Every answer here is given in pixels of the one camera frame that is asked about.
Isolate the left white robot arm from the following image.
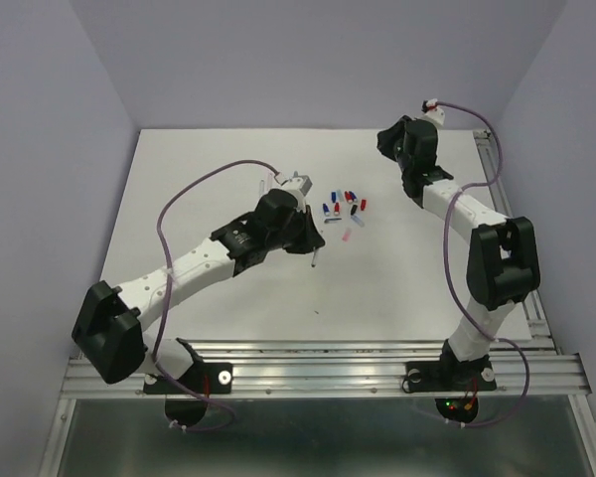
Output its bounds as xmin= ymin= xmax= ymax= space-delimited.
xmin=72 ymin=181 xmax=325 ymax=392

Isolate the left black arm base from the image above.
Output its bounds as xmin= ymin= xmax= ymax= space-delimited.
xmin=142 ymin=362 xmax=235 ymax=433

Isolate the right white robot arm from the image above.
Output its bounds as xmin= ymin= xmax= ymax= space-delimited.
xmin=376 ymin=116 xmax=540 ymax=388

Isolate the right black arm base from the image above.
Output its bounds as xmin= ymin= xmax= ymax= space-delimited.
xmin=401 ymin=359 xmax=497 ymax=426

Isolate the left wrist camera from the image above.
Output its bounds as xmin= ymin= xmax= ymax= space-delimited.
xmin=279 ymin=171 xmax=313 ymax=201

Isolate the aluminium rail frame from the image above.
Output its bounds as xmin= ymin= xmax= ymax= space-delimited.
xmin=37 ymin=340 xmax=596 ymax=477

